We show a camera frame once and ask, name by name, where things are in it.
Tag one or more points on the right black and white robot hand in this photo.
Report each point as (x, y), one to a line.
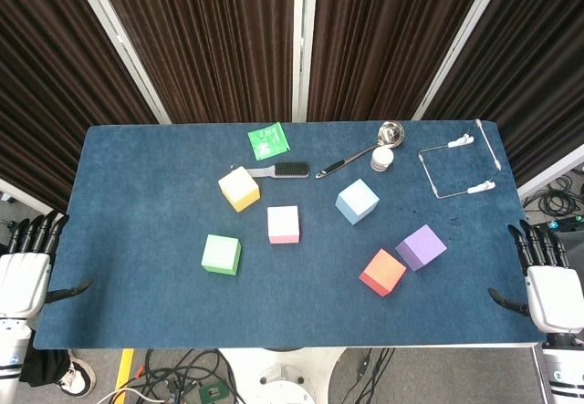
(554, 294)

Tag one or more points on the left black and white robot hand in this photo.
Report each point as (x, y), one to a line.
(25, 281)

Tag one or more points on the green foam cube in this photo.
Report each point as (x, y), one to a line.
(220, 253)

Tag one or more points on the light blue foam cube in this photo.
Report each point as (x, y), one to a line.
(357, 201)

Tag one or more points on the yellow foam cube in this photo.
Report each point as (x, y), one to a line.
(238, 189)

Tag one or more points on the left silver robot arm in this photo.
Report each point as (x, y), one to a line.
(11, 354)

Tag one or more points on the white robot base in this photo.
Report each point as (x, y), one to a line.
(283, 376)

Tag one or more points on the purple foam cube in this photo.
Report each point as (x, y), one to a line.
(422, 246)

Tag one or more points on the red foam cube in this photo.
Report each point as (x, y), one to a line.
(383, 272)

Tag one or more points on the pink foam cube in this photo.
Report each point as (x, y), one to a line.
(283, 224)

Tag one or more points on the black trouser leg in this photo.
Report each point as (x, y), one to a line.
(43, 367)

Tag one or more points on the black and white sneaker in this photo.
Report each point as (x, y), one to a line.
(77, 376)

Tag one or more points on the white plastic clip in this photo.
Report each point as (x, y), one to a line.
(460, 141)
(481, 188)

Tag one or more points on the yellow floor tape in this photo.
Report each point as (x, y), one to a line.
(124, 367)

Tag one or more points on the thin white rod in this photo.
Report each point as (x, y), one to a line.
(489, 146)

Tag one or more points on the dark brown curtain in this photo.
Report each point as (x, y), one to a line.
(55, 80)
(538, 66)
(388, 39)
(205, 39)

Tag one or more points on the small white jar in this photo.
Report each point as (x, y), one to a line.
(382, 159)

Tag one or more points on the blue fabric table cover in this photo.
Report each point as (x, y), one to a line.
(296, 303)

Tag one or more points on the green foil sachet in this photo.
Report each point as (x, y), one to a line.
(269, 141)

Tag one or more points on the grey brush with black bristles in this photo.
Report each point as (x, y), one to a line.
(292, 170)

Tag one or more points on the white partition rail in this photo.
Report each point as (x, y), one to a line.
(23, 194)
(552, 173)

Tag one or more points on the white partition post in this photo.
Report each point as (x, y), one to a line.
(303, 39)
(123, 44)
(461, 44)

